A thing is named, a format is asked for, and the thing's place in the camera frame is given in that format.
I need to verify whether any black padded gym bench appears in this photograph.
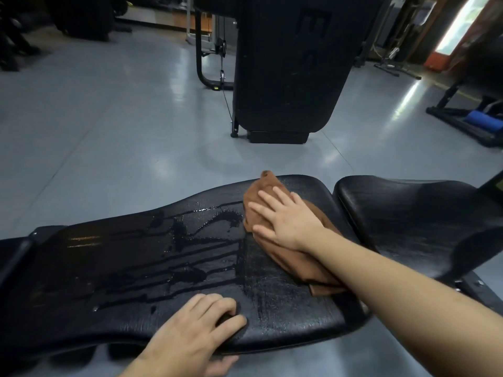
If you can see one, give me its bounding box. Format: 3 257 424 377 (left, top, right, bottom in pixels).
0 170 503 375

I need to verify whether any red lit vending machine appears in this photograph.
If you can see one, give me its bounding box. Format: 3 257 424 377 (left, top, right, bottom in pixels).
423 0 503 73

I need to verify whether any brown cleaning cloth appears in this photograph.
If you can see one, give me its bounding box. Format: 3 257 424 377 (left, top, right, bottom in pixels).
243 170 348 297

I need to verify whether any black curved machine frame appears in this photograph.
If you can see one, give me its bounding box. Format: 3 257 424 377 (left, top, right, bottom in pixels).
195 9 236 92

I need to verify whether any black gym equipment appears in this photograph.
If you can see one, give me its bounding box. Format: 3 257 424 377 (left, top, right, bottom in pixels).
0 0 133 73

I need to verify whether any person's right forearm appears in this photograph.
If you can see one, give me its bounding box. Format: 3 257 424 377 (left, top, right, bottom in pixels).
300 227 503 377

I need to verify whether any blue foam roller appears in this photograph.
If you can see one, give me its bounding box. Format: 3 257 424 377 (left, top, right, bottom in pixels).
463 110 503 135

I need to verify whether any person's right hand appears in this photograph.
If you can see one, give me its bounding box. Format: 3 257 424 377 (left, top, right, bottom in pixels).
247 185 327 254

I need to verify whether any black cable machine rack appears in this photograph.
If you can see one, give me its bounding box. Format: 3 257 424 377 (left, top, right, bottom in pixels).
353 0 439 81

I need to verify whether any person's left hand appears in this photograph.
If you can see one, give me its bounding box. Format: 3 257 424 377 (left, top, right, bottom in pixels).
129 293 248 377

